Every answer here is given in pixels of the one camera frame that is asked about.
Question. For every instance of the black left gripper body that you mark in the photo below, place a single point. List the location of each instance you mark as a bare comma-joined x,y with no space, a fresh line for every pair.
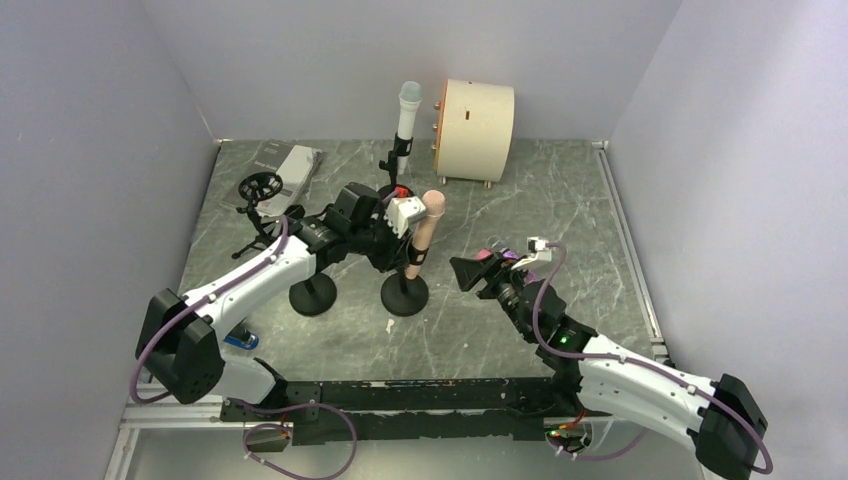
392,248

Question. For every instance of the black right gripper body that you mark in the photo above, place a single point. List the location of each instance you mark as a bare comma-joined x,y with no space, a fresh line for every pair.
494,273

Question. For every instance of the black round-base mic stand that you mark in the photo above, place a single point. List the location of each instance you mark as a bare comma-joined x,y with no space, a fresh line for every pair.
314,296
405,293
394,164

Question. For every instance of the peach microphone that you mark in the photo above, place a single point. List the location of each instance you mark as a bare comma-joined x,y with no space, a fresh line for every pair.
435,203

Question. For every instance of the black tripod shock-mount stand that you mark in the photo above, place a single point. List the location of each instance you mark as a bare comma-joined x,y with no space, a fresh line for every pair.
254,189

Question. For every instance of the white microphone silver grille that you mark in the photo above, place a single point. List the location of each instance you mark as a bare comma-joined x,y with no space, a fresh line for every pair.
410,98

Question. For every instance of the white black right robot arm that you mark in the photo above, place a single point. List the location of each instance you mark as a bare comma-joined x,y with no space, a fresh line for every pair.
718,420

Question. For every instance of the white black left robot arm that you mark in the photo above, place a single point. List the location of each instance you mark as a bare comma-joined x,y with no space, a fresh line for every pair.
181,340

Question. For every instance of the grey white booklet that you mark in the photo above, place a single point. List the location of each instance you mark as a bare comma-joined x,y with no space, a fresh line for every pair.
293,163

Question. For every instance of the cream cylindrical speaker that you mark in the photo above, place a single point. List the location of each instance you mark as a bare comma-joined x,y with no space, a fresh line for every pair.
474,131

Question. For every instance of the blue box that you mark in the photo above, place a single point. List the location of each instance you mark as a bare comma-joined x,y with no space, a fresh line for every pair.
242,338

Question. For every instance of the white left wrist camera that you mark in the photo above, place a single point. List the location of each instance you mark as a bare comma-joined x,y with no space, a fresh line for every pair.
402,211

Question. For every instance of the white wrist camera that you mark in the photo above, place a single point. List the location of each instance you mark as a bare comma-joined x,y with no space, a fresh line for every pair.
539,254
402,211

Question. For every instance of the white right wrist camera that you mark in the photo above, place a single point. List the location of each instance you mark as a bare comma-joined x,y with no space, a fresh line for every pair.
539,254

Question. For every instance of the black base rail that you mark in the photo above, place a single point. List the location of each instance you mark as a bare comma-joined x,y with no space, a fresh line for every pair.
521,408

